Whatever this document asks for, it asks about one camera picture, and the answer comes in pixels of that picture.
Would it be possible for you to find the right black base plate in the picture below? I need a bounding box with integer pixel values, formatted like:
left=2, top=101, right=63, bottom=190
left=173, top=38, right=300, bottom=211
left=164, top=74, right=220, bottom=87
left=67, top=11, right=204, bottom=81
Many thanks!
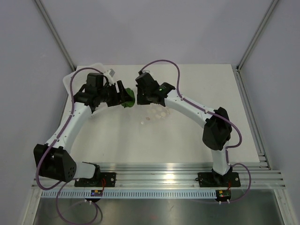
left=195, top=171, right=241, bottom=188

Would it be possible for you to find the left aluminium frame post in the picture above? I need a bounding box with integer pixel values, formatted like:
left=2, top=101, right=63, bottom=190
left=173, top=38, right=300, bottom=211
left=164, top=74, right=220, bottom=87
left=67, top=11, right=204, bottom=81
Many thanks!
left=33, top=0, right=76, bottom=72

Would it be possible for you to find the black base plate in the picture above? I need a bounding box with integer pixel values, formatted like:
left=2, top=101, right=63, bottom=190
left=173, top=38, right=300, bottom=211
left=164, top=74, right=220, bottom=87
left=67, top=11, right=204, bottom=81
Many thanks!
left=75, top=172, right=117, bottom=188
left=195, top=171, right=241, bottom=188

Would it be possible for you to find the white slotted cable duct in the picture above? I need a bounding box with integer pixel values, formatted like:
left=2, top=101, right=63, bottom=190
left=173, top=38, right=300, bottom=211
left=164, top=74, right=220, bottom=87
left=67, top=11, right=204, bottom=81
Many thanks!
left=42, top=189, right=216, bottom=199

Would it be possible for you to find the clear polka dot zip bag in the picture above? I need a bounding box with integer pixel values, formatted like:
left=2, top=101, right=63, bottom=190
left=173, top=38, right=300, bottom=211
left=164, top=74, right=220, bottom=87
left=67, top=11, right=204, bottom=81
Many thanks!
left=139, top=104, right=171, bottom=125

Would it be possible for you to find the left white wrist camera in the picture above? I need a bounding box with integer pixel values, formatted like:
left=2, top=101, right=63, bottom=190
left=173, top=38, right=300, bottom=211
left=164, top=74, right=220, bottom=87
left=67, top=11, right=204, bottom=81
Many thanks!
left=104, top=69, right=115, bottom=79

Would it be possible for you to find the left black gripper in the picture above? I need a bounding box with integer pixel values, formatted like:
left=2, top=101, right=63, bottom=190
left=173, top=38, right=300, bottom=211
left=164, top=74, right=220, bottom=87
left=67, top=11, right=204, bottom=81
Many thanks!
left=97, top=81, right=133, bottom=107

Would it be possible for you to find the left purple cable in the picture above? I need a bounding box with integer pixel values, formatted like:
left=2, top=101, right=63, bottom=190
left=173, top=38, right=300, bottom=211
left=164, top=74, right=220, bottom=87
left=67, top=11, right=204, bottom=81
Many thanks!
left=34, top=67, right=103, bottom=224

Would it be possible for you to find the green pepper toy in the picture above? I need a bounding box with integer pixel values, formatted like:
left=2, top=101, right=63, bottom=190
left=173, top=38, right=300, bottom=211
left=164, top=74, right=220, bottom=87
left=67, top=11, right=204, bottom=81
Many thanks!
left=121, top=88, right=135, bottom=108

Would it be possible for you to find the aluminium frame post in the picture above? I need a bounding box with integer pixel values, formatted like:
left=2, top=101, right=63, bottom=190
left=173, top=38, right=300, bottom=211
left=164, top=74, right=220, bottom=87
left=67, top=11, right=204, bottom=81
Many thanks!
left=236, top=0, right=280, bottom=72
left=33, top=0, right=76, bottom=72

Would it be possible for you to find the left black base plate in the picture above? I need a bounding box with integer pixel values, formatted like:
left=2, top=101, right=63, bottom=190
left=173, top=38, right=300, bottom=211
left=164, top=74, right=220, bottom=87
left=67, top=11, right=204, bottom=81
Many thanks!
left=75, top=172, right=117, bottom=188

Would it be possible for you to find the right aluminium frame post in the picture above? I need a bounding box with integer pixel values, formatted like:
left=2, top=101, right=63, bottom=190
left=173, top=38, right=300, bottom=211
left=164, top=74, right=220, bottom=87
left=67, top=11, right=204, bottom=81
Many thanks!
left=236, top=0, right=280, bottom=72

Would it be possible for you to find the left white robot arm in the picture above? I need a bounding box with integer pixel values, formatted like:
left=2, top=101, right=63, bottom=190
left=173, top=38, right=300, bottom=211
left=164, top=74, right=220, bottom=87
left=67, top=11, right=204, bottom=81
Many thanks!
left=33, top=71, right=135, bottom=187

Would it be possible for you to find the aluminium mounting rail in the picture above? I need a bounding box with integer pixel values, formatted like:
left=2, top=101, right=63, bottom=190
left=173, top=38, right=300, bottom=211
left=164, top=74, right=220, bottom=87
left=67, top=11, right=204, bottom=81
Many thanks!
left=31, top=163, right=286, bottom=188

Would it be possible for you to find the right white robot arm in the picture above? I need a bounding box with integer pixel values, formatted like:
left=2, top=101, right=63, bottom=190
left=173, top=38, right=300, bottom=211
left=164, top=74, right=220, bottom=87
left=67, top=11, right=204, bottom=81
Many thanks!
left=135, top=71, right=232, bottom=186

